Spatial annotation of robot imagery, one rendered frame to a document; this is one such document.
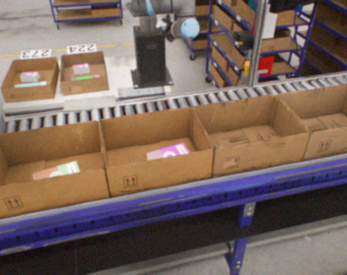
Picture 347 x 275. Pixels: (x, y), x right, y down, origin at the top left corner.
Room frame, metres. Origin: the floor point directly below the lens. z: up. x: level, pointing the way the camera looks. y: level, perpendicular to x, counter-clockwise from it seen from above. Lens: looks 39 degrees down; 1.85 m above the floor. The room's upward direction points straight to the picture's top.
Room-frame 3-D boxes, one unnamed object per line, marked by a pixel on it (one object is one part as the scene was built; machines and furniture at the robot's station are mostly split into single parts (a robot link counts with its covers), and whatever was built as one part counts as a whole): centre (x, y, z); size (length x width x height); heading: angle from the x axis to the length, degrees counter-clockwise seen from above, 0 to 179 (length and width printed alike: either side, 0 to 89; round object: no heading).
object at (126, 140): (1.02, 0.10, 0.97); 0.39 x 0.29 x 0.17; 104
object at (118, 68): (2.02, 0.59, 0.74); 1.00 x 0.58 x 0.03; 101
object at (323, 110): (1.22, -0.67, 0.97); 0.39 x 0.29 x 0.17; 104
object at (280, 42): (2.63, -0.66, 0.79); 0.40 x 0.30 x 0.10; 16
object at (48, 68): (1.90, 0.92, 0.80); 0.38 x 0.28 x 0.10; 10
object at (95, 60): (1.99, 0.62, 0.80); 0.38 x 0.28 x 0.10; 14
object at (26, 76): (1.96, 0.97, 0.78); 0.10 x 0.06 x 0.05; 90
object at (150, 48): (2.01, 0.18, 0.91); 0.26 x 0.26 x 0.33; 11
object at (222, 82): (3.11, -0.54, 0.19); 0.40 x 0.30 x 0.10; 13
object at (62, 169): (0.88, 0.45, 0.92); 0.16 x 0.11 x 0.07; 116
